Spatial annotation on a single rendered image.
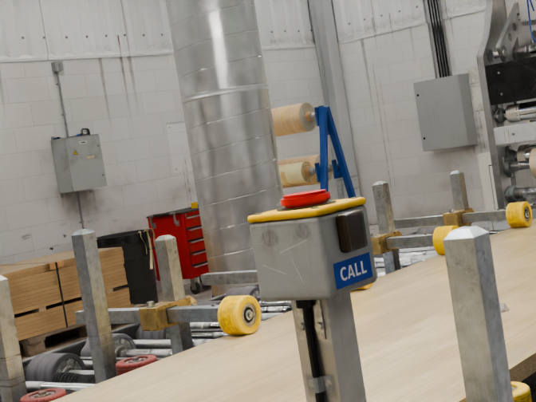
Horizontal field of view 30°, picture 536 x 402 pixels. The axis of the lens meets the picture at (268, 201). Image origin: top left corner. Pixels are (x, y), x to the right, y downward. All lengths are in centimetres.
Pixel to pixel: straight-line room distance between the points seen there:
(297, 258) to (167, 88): 985
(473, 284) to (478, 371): 9
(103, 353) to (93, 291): 13
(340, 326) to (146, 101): 961
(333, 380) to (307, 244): 11
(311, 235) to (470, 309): 30
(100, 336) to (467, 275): 118
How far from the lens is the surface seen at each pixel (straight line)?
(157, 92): 1049
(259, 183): 530
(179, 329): 223
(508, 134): 407
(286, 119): 857
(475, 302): 102
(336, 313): 80
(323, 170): 833
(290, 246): 77
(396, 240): 289
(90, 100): 992
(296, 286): 78
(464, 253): 101
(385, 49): 1216
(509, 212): 323
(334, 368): 80
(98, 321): 207
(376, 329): 192
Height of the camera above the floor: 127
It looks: 3 degrees down
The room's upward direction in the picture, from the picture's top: 9 degrees counter-clockwise
